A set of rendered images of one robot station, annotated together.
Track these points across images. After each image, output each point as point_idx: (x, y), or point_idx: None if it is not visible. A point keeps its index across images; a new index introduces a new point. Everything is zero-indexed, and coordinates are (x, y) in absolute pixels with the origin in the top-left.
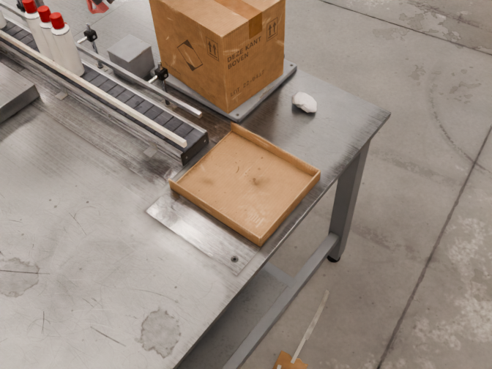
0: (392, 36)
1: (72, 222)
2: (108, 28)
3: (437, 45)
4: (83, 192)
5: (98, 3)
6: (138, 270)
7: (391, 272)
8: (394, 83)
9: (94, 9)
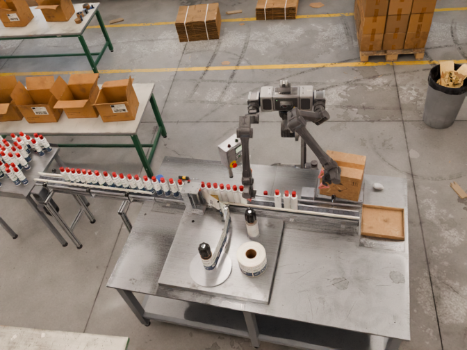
0: (340, 128)
1: (340, 260)
2: (281, 186)
3: (363, 125)
4: (333, 248)
5: (327, 185)
6: (374, 264)
7: (410, 235)
8: (356, 151)
9: (322, 187)
